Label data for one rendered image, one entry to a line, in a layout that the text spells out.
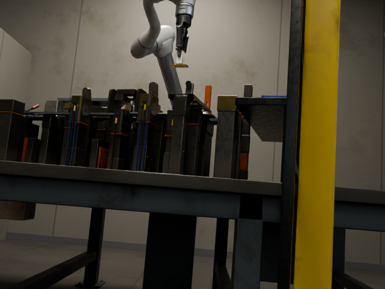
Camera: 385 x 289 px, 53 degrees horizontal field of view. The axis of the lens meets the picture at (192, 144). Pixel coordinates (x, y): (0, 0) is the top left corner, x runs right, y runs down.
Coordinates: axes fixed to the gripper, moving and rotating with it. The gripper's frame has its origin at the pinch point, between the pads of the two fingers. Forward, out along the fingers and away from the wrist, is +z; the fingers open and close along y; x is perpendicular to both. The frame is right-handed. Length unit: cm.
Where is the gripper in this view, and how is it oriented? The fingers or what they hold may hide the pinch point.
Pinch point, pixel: (180, 58)
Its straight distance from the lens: 190.3
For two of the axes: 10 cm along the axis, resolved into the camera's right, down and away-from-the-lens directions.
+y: -2.9, -1.5, -9.5
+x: 9.5, 0.4, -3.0
